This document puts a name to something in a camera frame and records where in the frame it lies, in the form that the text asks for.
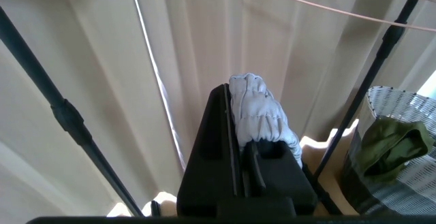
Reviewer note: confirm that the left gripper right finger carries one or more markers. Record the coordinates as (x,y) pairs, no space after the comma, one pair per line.
(286,183)

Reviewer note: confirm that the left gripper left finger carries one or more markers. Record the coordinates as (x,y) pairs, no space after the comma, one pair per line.
(204,183)

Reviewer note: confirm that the pale grey shorts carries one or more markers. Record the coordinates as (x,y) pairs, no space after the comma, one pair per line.
(255,111)

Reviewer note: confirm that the green garment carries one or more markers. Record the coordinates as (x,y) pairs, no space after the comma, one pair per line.
(388,142)

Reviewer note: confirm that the white laundry basket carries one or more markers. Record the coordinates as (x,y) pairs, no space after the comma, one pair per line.
(408,101)

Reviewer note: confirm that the beige curtain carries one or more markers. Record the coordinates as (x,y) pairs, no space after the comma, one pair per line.
(85,64)

